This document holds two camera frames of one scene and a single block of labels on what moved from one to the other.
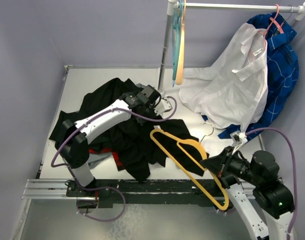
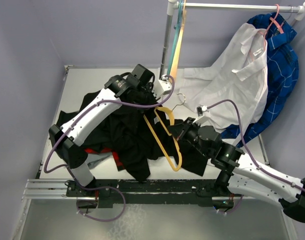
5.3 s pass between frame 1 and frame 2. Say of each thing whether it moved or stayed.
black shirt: stayed
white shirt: stayed
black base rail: stayed
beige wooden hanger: moved
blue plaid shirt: stayed
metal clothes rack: stayed
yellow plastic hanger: moved
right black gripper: moved
